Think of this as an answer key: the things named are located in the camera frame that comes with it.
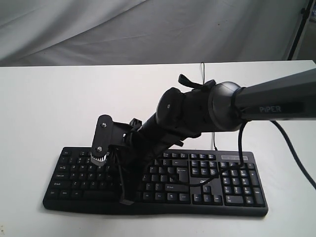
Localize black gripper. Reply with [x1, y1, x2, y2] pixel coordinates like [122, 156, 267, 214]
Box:
[110, 118, 183, 205]

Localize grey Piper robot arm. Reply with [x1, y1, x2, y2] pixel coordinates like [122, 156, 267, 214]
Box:
[117, 70, 316, 205]

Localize black acer keyboard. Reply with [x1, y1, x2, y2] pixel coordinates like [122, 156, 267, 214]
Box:
[42, 147, 268, 217]

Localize grey backdrop cloth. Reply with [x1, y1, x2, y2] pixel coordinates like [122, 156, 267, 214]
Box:
[0, 0, 307, 66]

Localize black tripod stand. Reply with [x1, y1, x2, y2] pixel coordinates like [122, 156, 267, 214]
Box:
[286, 0, 315, 61]

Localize thin black keyboard cable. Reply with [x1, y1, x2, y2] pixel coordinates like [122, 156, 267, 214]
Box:
[199, 61, 219, 151]

